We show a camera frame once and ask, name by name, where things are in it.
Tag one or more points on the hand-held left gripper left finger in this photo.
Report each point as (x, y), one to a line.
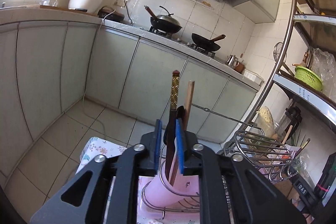
(158, 145)

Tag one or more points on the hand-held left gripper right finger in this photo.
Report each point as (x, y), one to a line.
(179, 145)

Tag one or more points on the brown wooden chopstick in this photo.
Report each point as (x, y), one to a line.
(189, 100)

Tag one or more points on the pink plastic utensil cup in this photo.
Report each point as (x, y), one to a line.
(160, 192)

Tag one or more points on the dark gold patterned chopstick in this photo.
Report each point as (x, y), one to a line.
(174, 90)
(304, 146)

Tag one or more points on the floral printed cloth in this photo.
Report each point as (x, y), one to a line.
(97, 148)

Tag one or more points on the clear plastic container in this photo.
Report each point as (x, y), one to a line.
(278, 129)

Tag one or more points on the green lower kitchen cabinets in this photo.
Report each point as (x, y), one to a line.
(147, 77)

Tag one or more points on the pink plastic drip tray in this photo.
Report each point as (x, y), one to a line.
(181, 217)

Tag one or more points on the brown ceramic pot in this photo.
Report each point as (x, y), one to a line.
(240, 67)

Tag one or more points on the steel kettle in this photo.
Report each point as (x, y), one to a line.
(232, 61)

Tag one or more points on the white lidded container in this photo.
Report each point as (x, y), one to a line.
(252, 76)

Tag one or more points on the gas stove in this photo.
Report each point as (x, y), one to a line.
(183, 41)

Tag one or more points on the green plastic basket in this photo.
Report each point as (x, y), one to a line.
(308, 78)

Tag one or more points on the black wok with lid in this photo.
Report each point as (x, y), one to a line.
(165, 24)

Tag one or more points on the large clear plastic bag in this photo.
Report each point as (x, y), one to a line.
(324, 64)

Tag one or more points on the small metal fan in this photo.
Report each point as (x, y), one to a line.
(278, 52)

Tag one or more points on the metal shelving unit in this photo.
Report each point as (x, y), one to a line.
(284, 50)

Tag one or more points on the wooden cutting board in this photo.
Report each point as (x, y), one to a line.
(65, 9)

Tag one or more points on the crumpled clear plastic bag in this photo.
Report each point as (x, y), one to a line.
(47, 1)

